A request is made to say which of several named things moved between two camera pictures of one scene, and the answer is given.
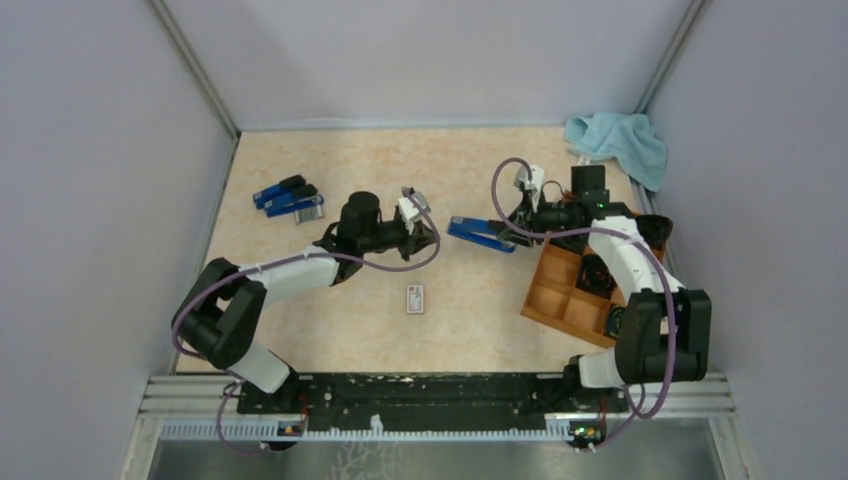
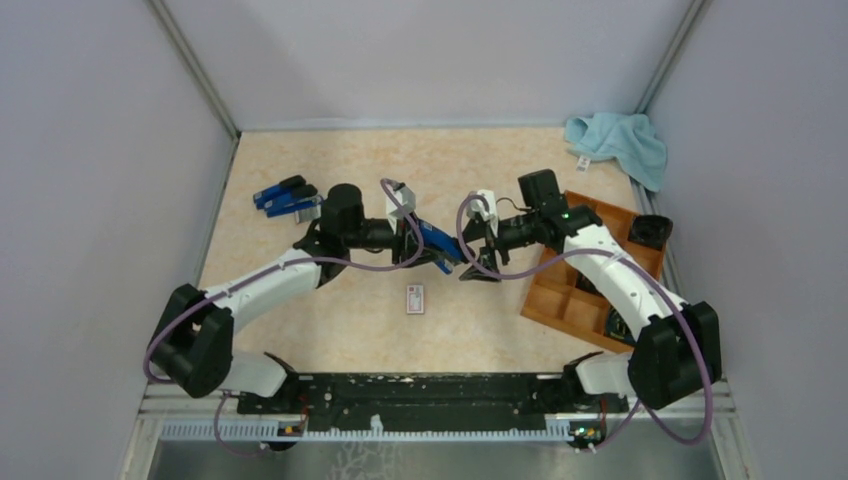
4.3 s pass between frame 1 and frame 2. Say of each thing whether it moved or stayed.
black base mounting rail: stayed
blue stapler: moved
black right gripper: moved
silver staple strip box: stayed
